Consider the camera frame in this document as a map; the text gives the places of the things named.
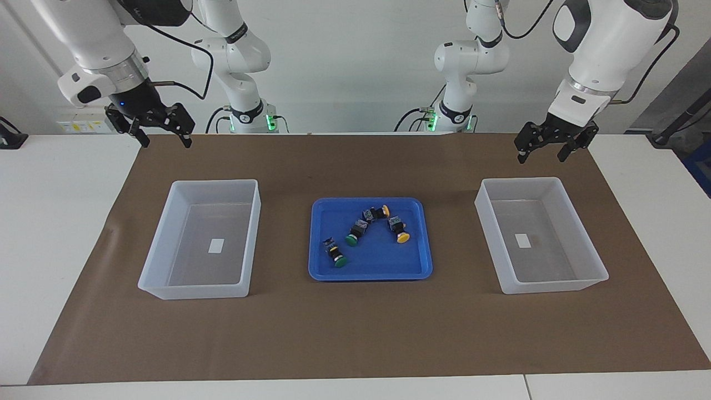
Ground translucent white plastic box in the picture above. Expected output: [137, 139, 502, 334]
[138, 179, 262, 301]
[474, 177, 609, 295]

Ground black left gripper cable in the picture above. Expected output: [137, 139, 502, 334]
[493, 0, 681, 105]

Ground black clamp mount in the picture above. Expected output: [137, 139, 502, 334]
[0, 117, 28, 149]

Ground blue plastic tray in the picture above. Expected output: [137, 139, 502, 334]
[308, 197, 433, 282]

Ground green push button switch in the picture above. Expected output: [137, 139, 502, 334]
[322, 238, 349, 268]
[344, 219, 370, 247]

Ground blue crate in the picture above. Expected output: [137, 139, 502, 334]
[683, 139, 711, 198]

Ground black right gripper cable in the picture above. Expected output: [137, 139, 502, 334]
[119, 0, 215, 101]

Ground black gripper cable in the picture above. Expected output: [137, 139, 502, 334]
[493, 0, 681, 105]
[119, 0, 215, 101]

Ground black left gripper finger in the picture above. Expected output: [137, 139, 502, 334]
[514, 123, 550, 164]
[558, 127, 599, 162]

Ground black stand pole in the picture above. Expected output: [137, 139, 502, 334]
[653, 89, 711, 146]

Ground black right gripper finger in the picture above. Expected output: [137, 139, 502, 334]
[106, 108, 151, 148]
[167, 103, 195, 148]

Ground brown table mat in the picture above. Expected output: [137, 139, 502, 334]
[28, 132, 711, 386]

